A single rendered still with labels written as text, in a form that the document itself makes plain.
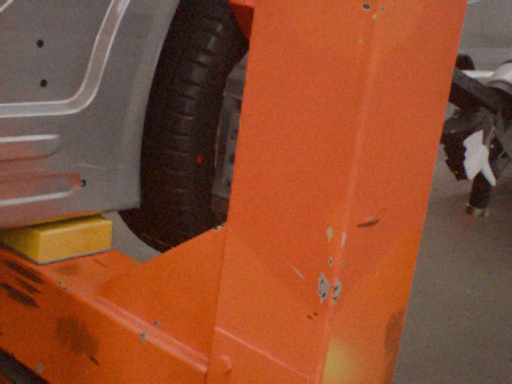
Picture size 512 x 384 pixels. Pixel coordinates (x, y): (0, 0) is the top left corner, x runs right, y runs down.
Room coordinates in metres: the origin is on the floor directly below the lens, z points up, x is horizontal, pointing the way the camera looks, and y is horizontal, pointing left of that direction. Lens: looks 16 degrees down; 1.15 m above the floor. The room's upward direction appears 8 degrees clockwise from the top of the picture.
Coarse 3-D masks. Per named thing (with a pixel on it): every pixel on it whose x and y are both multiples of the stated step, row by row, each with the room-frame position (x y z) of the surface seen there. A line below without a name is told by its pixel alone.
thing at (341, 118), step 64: (256, 0) 0.88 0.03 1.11; (320, 0) 0.82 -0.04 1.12; (384, 0) 0.78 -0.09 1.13; (448, 0) 0.86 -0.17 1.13; (256, 64) 0.87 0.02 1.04; (320, 64) 0.81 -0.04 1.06; (384, 64) 0.79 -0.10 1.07; (448, 64) 0.88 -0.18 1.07; (256, 128) 0.86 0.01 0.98; (320, 128) 0.81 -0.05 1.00; (384, 128) 0.81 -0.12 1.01; (256, 192) 0.85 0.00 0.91; (320, 192) 0.80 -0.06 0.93; (384, 192) 0.82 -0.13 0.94; (256, 256) 0.84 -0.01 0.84; (320, 256) 0.79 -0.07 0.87; (384, 256) 0.84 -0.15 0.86; (256, 320) 0.84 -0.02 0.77; (320, 320) 0.78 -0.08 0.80; (384, 320) 0.86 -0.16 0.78
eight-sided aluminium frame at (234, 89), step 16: (240, 64) 1.34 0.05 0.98; (240, 80) 1.31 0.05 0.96; (240, 96) 1.31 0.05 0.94; (224, 112) 1.33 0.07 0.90; (240, 112) 1.34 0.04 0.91; (224, 128) 1.33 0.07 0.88; (224, 144) 1.32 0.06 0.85; (224, 160) 1.32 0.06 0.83; (224, 176) 1.33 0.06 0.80; (224, 192) 1.33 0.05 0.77; (224, 208) 1.31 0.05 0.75
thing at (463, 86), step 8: (456, 72) 1.10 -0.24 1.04; (456, 80) 1.10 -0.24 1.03; (464, 80) 1.11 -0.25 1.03; (472, 80) 1.12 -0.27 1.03; (456, 88) 1.10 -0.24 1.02; (464, 88) 1.10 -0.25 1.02; (472, 88) 1.11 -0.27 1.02; (480, 88) 1.12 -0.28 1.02; (488, 88) 1.14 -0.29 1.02; (448, 96) 1.13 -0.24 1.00; (456, 96) 1.12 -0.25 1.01; (464, 96) 1.12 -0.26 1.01; (472, 96) 1.11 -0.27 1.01; (480, 96) 1.12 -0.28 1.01; (488, 96) 1.13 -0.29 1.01; (496, 96) 1.14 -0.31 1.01; (456, 104) 1.15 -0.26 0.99; (464, 104) 1.14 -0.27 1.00; (472, 104) 1.13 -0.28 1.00; (480, 104) 1.13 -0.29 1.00; (488, 104) 1.13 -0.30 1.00; (496, 104) 1.14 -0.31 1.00; (496, 112) 1.14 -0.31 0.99
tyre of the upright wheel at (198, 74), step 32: (192, 0) 1.43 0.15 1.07; (224, 0) 1.39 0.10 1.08; (192, 32) 1.38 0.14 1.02; (224, 32) 1.36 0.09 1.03; (160, 64) 1.39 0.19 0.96; (192, 64) 1.34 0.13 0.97; (224, 64) 1.36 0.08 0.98; (160, 96) 1.35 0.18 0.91; (192, 96) 1.32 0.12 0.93; (160, 128) 1.34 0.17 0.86; (192, 128) 1.32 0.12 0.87; (160, 160) 1.35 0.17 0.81; (192, 160) 1.32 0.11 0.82; (160, 192) 1.36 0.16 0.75; (192, 192) 1.33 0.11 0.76; (128, 224) 1.50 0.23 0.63; (160, 224) 1.39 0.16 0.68; (192, 224) 1.34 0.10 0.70
